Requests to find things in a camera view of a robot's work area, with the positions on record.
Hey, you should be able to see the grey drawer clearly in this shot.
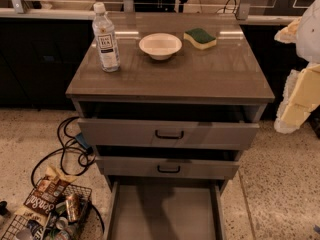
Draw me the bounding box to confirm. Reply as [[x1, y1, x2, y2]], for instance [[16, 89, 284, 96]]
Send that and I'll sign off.
[[103, 178, 227, 240], [78, 118, 259, 150], [96, 156, 239, 180]]

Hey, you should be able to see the silver tin can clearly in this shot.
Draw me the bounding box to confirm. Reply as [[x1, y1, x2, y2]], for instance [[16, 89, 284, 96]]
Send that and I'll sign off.
[[56, 217, 69, 230]]

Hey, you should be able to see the grey drawer cabinet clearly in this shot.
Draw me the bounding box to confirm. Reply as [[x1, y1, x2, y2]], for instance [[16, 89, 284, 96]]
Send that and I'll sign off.
[[65, 11, 276, 240]]

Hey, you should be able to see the green yellow sponge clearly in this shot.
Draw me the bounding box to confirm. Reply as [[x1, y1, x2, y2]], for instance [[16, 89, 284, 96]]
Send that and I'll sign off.
[[183, 28, 217, 50]]

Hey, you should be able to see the clear plastic water bottle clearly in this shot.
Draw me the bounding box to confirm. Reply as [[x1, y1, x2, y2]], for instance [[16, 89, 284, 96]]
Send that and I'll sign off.
[[92, 2, 120, 72]]

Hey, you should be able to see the dark object at left edge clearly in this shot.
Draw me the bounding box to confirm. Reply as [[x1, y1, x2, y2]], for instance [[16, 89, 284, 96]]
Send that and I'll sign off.
[[0, 201, 8, 216]]

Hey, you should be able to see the blue power plug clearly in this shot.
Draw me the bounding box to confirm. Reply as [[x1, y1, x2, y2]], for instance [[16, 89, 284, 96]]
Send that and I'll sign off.
[[75, 133, 92, 151]]

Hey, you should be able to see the bottom grey drawer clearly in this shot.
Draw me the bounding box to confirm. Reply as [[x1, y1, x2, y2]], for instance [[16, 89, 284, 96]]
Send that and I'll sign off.
[[103, 178, 227, 240]]

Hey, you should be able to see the brown snack bag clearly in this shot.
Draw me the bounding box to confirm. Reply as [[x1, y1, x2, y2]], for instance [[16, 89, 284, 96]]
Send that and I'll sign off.
[[15, 165, 77, 226]]

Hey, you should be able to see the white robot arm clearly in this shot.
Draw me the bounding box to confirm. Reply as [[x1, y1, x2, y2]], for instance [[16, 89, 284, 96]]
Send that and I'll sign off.
[[274, 0, 320, 134]]

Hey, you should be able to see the white ceramic bowl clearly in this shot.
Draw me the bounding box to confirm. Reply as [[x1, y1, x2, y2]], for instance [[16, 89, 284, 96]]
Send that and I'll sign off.
[[139, 33, 182, 61]]

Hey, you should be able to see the top grey drawer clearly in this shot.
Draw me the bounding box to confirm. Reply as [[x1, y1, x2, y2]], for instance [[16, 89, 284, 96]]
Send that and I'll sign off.
[[78, 118, 259, 150]]

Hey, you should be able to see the middle grey drawer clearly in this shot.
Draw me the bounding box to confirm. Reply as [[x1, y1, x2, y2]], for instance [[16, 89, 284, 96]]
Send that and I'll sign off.
[[96, 156, 239, 180]]

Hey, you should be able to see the black wire basket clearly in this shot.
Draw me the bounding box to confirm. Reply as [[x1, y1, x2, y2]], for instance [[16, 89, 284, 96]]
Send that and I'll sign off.
[[1, 185, 92, 240]]

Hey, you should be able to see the copper drink can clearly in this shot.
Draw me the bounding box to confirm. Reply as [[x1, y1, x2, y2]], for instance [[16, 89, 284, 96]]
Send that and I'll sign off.
[[65, 194, 81, 223]]

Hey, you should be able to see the black floor cable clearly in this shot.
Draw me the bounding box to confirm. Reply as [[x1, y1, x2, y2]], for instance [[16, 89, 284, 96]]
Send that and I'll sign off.
[[30, 116, 106, 233]]

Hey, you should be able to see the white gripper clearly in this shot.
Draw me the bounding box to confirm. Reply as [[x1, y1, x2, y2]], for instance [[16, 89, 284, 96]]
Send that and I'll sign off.
[[274, 17, 320, 134]]

